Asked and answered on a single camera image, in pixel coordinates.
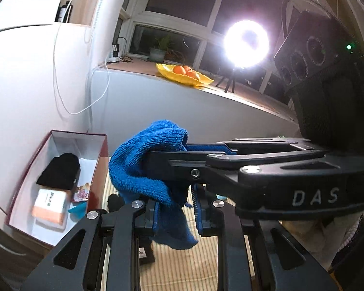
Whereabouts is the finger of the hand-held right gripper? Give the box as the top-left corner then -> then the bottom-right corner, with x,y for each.
146,149 -> 332,189
186,137 -> 326,156

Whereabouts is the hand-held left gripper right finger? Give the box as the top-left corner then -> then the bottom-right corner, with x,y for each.
192,184 -> 337,291

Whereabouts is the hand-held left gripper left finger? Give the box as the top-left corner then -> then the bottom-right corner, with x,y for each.
27,201 -> 162,291

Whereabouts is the blue fleece towel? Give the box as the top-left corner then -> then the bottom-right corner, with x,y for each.
108,120 -> 199,251

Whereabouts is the black knit glove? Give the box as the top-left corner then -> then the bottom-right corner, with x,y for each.
108,193 -> 156,264

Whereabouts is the red-brown cardboard box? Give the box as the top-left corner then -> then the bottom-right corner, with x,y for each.
7,130 -> 110,247

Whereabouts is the teal collapsible funnel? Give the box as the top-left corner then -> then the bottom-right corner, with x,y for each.
68,202 -> 88,219

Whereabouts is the pink printed snack packet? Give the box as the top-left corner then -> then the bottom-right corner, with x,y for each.
72,183 -> 91,203

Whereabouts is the black beanie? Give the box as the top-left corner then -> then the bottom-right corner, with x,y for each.
36,153 -> 81,191

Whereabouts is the orange packet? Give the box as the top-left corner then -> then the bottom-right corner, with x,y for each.
32,188 -> 72,228

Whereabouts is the black mini tripod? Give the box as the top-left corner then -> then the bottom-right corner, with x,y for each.
216,67 -> 240,94

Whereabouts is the yellow fruit plate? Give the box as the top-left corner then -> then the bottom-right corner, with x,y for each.
156,63 -> 215,90

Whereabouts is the potted plant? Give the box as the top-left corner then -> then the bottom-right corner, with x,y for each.
149,35 -> 182,63

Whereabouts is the wooden windowsill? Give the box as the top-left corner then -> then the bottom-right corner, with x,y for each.
105,57 -> 301,125

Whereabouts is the person's beige fleece clothing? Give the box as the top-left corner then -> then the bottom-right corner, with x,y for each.
283,214 -> 362,265

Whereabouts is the white framed window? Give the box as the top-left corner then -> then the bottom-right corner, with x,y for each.
118,0 -> 307,97

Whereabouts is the white wardrobe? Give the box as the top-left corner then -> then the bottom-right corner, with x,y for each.
0,0 -> 123,228

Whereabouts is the ring light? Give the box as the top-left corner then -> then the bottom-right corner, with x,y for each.
224,20 -> 270,69

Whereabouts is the black cable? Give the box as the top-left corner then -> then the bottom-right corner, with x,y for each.
117,37 -> 134,63

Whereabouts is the white cable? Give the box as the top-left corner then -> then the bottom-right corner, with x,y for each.
52,0 -> 110,115

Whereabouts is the white beaded cord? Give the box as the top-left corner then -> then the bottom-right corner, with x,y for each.
84,0 -> 110,43

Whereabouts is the wooden wall shelf niche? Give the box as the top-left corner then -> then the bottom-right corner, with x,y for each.
55,0 -> 110,26

